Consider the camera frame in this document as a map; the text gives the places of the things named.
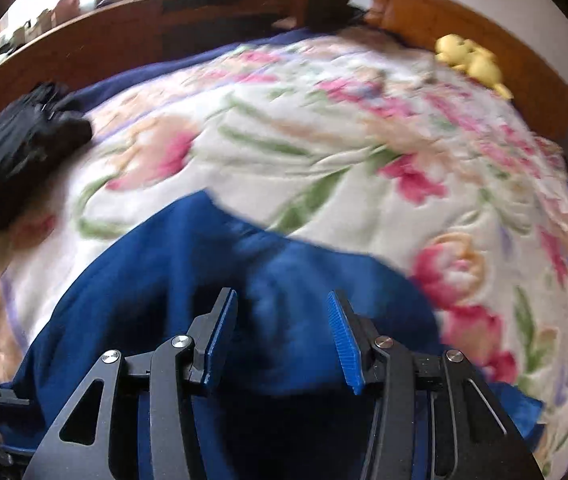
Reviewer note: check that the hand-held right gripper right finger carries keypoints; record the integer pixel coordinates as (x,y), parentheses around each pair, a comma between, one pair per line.
(346,350)

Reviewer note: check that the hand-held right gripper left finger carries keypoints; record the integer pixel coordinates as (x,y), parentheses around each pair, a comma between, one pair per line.
(219,342)

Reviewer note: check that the blue wool coat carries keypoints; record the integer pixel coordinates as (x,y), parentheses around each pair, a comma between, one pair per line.
(164,285)

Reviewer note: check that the wooden chair with dark clothes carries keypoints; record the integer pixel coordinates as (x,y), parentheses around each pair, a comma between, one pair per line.
(329,2)

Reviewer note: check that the floral blanket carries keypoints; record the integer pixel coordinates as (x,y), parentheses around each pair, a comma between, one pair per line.
(339,160)

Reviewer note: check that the black jacket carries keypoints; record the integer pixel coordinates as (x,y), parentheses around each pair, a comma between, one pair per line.
(9,150)

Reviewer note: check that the navy bedsheet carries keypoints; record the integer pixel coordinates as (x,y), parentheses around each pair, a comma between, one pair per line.
(174,62)

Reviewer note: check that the yellow plush toy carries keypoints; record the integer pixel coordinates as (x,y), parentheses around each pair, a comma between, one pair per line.
(473,62)

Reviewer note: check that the wooden desk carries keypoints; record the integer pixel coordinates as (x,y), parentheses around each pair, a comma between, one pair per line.
(114,35)

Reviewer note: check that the wooden headboard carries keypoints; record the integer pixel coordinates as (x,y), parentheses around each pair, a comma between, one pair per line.
(523,55)

